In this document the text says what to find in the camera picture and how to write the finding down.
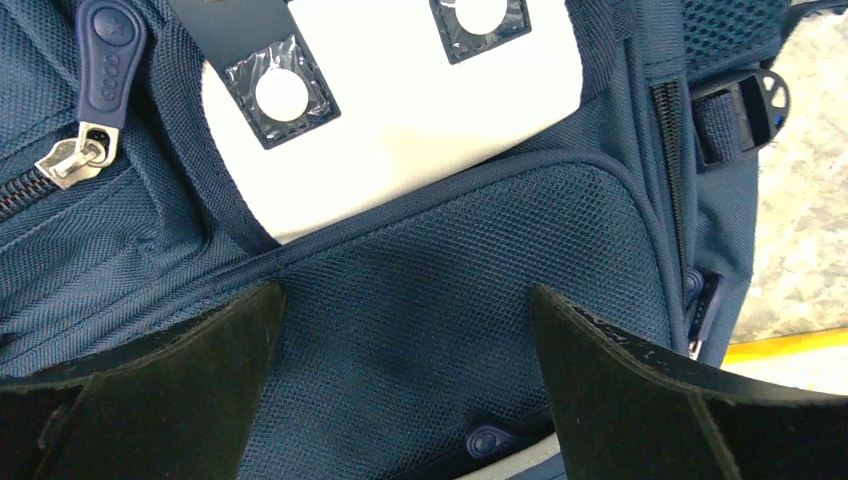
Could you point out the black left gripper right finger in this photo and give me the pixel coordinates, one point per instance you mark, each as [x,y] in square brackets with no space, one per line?
[625,408]

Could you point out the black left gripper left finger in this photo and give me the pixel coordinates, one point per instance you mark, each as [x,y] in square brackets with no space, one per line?
[175,404]

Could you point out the colourful crayon box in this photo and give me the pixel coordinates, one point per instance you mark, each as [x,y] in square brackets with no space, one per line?
[815,361]

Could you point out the navy blue student backpack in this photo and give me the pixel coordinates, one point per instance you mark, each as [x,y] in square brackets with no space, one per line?
[408,172]

